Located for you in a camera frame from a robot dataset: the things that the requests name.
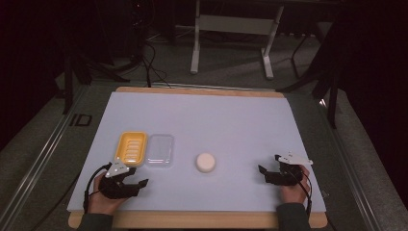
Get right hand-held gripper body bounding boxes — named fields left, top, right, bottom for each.
left=265, top=150, right=314, bottom=187

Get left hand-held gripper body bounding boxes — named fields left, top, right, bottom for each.
left=98, top=159, right=141, bottom=200

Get person's right hand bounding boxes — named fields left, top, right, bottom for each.
left=278, top=165, right=312, bottom=205

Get person's left hand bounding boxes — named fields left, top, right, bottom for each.
left=87, top=172, right=130, bottom=217

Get yellow soap dish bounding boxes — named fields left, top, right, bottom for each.
left=114, top=130, right=149, bottom=168

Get clear plastic lid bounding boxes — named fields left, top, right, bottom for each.
left=144, top=133, right=176, bottom=168

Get round white soap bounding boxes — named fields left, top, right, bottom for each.
left=194, top=152, right=217, bottom=174

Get white table mat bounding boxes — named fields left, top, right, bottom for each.
left=66, top=90, right=328, bottom=214

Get black stand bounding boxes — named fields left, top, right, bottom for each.
left=62, top=52, right=131, bottom=116
left=276, top=30, right=342, bottom=130

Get white metal stand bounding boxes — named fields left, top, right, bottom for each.
left=189, top=0, right=286, bottom=81

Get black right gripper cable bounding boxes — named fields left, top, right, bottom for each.
left=288, top=168, right=314, bottom=219

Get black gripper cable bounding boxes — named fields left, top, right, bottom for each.
left=82, top=162, right=113, bottom=214
left=288, top=168, right=314, bottom=219

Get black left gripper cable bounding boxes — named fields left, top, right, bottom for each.
left=82, top=162, right=113, bottom=214

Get metal floor rail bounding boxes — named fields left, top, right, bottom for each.
left=317, top=97, right=384, bottom=231
left=0, top=86, right=89, bottom=231

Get black floor cables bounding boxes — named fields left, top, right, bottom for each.
left=140, top=39, right=172, bottom=89

